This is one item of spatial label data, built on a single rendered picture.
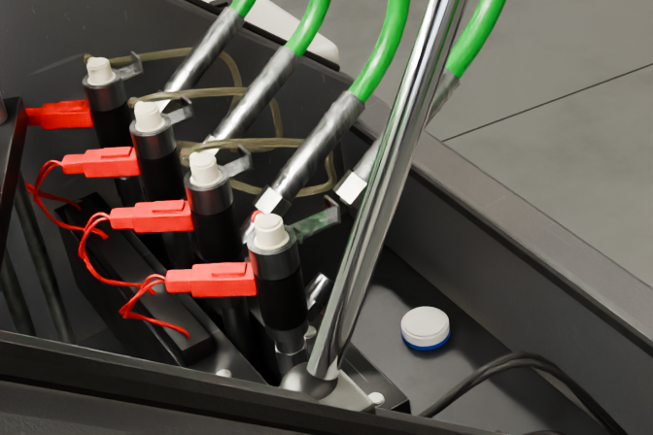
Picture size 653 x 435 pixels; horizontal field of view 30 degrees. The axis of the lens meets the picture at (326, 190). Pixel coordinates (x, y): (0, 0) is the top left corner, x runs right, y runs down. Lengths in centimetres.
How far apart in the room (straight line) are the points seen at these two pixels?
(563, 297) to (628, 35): 223
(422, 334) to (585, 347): 15
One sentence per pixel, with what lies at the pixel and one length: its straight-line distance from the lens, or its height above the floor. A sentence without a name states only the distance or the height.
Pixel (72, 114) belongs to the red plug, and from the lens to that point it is 89.
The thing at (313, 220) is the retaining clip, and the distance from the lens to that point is 70.
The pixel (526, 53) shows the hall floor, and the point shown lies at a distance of 303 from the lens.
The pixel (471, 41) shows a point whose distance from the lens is 70.
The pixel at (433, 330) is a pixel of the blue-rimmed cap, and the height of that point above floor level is 84.
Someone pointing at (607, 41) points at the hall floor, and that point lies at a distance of 307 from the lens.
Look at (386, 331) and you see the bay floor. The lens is 102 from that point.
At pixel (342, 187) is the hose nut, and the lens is 70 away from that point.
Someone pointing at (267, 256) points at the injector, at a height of 110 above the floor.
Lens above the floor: 152
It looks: 36 degrees down
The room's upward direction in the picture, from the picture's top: 8 degrees counter-clockwise
